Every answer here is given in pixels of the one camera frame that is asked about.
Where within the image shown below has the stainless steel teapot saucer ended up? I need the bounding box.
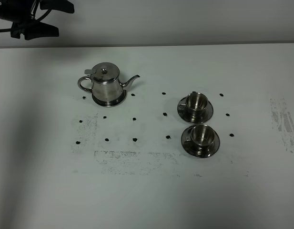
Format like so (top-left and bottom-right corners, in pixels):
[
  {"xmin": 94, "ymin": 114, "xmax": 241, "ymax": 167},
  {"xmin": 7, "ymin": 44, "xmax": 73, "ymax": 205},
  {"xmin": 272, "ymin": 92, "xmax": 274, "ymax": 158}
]
[{"xmin": 92, "ymin": 90, "xmax": 127, "ymax": 107}]

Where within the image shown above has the far stainless steel saucer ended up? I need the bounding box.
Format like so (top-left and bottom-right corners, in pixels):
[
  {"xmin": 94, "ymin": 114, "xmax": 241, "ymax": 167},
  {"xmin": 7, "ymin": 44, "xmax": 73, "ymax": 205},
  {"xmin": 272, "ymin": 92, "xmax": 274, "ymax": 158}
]
[{"xmin": 177, "ymin": 92, "xmax": 213, "ymax": 124}]

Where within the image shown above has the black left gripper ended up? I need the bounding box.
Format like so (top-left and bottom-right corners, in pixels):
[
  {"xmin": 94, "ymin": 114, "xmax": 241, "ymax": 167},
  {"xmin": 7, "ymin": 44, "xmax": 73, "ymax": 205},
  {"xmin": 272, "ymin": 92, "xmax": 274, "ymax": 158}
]
[{"xmin": 0, "ymin": 0, "xmax": 74, "ymax": 40}]

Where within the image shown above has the stainless steel teacup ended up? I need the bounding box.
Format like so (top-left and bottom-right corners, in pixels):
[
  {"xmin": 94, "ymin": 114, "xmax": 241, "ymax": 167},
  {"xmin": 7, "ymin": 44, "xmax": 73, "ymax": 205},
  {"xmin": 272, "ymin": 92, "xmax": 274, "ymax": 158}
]
[
  {"xmin": 184, "ymin": 124, "xmax": 215, "ymax": 147},
  {"xmin": 179, "ymin": 92, "xmax": 209, "ymax": 115}
]

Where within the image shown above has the near stainless steel saucer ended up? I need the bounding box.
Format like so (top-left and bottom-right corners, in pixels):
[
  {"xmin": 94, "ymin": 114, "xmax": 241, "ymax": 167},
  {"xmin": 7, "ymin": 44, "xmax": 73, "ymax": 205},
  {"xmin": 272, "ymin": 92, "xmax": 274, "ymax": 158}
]
[{"xmin": 181, "ymin": 124, "xmax": 220, "ymax": 158}]

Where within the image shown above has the near stainless steel teacup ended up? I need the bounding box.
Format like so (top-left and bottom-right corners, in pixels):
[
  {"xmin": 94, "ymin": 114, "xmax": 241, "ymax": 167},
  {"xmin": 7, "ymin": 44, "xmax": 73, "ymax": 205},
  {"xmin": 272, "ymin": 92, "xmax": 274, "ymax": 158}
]
[{"xmin": 184, "ymin": 124, "xmax": 215, "ymax": 147}]

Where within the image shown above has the far stainless steel teacup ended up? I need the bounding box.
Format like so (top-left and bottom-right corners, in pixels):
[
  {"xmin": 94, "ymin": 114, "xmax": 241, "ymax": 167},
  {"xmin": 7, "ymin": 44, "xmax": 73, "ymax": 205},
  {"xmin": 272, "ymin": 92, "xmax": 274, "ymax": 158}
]
[{"xmin": 179, "ymin": 92, "xmax": 209, "ymax": 115}]

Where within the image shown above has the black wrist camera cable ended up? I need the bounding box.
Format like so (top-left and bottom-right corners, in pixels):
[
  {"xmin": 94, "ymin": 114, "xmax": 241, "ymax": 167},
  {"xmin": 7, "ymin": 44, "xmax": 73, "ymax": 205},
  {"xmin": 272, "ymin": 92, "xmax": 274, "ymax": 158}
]
[{"xmin": 0, "ymin": 0, "xmax": 54, "ymax": 33}]

